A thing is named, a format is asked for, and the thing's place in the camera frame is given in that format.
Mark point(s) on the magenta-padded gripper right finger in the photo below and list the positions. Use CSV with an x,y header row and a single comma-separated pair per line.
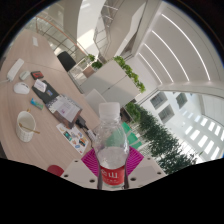
x,y
146,171

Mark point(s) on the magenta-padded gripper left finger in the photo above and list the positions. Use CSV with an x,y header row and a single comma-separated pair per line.
x,y
80,173

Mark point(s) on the clear red-labelled water bottle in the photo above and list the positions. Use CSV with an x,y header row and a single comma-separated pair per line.
x,y
111,160

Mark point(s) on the flat round red coaster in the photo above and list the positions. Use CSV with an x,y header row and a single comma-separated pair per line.
x,y
55,170

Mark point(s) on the colourful sticker sheet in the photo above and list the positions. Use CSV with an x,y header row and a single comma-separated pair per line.
x,y
74,138

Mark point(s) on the long row of green plants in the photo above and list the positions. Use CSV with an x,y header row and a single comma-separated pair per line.
x,y
163,140

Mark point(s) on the small black case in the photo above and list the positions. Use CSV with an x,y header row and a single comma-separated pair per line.
x,y
81,122

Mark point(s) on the open brown notebook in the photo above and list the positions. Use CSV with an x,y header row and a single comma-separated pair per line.
x,y
66,110

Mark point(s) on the white grid-pattern mug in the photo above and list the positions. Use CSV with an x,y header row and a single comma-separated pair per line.
x,y
24,131

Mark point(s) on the white chair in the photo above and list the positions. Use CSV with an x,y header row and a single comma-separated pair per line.
x,y
95,100

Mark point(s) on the black tablet sleeve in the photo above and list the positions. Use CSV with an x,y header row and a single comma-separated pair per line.
x,y
50,93

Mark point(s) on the white cabinet topped with plants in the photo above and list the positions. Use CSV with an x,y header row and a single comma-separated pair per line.
x,y
110,83

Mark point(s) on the small white box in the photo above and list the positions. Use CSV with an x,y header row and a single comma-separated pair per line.
x,y
40,85

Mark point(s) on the white computer mouse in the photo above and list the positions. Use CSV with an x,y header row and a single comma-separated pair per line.
x,y
21,88

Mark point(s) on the brown planter with green plants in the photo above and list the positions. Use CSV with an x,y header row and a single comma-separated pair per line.
x,y
90,68

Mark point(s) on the small grey oval case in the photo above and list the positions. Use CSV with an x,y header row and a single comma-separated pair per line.
x,y
24,75

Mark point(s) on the black chair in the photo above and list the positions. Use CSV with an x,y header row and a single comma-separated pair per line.
x,y
66,60

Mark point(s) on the white paper sheet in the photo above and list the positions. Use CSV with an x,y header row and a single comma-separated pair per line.
x,y
35,41

